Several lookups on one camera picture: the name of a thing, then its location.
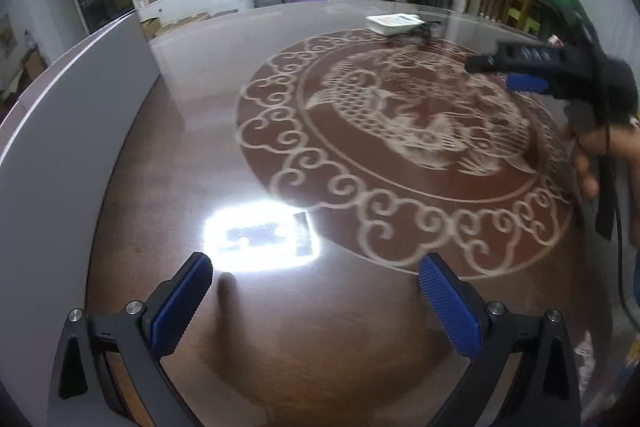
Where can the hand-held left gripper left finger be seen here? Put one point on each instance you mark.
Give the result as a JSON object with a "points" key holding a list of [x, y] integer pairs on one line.
{"points": [[180, 302]]}

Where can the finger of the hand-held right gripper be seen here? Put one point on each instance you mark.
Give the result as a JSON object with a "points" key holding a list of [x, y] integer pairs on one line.
{"points": [[527, 84], [520, 59]]}

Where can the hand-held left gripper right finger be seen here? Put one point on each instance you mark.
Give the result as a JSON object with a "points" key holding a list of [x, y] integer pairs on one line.
{"points": [[450, 307]]}

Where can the brown patterned desktop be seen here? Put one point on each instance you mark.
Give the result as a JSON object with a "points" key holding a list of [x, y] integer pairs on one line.
{"points": [[300, 217]]}

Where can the person's right hand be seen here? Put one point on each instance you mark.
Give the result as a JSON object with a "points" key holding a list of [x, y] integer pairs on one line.
{"points": [[587, 157]]}

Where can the black eyeglasses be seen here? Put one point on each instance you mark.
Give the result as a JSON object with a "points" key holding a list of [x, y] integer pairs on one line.
{"points": [[417, 34]]}

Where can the white book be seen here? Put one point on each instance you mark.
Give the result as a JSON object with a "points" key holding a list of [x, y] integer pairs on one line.
{"points": [[395, 22]]}

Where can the cardboard box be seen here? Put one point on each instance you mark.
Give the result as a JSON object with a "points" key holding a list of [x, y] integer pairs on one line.
{"points": [[151, 28]]}

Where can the framed wall painting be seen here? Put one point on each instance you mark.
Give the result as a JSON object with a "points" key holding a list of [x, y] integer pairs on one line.
{"points": [[6, 34]]}

